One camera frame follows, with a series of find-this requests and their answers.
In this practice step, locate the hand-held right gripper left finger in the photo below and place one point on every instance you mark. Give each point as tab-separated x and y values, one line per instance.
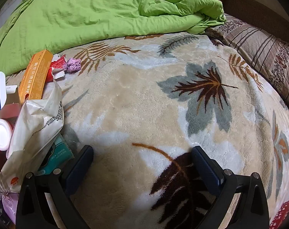
80	167

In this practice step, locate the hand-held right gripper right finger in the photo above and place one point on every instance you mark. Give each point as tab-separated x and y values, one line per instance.
204	169

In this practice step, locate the teal tissue pack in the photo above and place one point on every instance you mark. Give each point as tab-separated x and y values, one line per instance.
58	152

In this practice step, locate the white plastic pouch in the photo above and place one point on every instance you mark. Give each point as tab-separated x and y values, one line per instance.
34	124

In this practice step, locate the white spray bottle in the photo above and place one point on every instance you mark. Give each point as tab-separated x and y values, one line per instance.
1	133

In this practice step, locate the orange medicine box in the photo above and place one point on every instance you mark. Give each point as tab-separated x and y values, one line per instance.
36	74

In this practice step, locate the blue white box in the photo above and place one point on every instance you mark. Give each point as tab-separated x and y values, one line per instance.
0	88

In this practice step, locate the pink plastic packet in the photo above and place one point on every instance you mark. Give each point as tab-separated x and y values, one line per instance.
9	202

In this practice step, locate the leaf print blanket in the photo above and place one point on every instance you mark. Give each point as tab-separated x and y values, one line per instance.
135	100

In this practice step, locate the red plastic basket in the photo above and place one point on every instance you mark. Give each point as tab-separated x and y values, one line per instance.
287	212

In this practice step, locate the pink crumpled paper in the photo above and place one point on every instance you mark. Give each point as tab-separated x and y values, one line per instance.
73	65

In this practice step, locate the small torn red packet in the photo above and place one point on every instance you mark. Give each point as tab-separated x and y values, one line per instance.
57	64

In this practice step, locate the striped pillow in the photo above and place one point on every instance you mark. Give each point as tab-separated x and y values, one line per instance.
261	45

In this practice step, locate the green quilt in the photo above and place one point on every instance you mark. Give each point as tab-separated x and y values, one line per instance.
87	16

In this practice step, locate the brown sofa armrest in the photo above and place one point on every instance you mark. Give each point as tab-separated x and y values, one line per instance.
254	9

